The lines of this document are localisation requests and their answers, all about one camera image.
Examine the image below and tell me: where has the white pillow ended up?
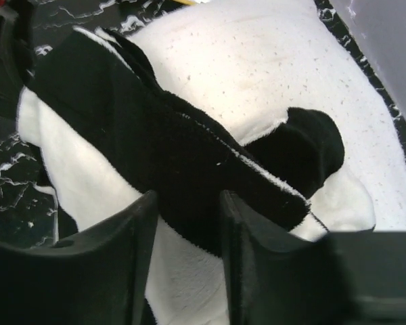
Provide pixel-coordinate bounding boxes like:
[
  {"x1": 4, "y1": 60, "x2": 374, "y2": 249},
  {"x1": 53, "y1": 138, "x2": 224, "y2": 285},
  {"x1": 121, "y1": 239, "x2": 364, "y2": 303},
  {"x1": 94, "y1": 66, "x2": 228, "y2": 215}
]
[{"x1": 129, "y1": 1, "x2": 406, "y2": 231}]

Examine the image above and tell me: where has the black white striped pillowcase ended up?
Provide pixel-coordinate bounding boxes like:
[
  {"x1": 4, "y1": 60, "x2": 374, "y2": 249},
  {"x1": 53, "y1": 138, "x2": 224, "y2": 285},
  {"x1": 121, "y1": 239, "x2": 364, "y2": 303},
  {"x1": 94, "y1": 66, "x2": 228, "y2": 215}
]
[{"x1": 16, "y1": 26, "x2": 378, "y2": 325}]

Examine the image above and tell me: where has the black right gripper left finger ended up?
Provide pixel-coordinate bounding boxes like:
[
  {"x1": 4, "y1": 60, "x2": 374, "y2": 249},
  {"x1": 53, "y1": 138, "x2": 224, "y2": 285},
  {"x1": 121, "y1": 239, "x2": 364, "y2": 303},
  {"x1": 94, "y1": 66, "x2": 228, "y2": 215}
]
[{"x1": 0, "y1": 191, "x2": 158, "y2": 324}]

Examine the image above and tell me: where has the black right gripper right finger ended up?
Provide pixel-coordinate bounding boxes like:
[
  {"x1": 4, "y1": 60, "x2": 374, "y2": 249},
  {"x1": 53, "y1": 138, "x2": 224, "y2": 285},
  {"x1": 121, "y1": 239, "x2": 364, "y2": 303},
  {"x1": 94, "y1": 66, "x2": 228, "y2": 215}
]
[{"x1": 220, "y1": 191, "x2": 406, "y2": 325}]

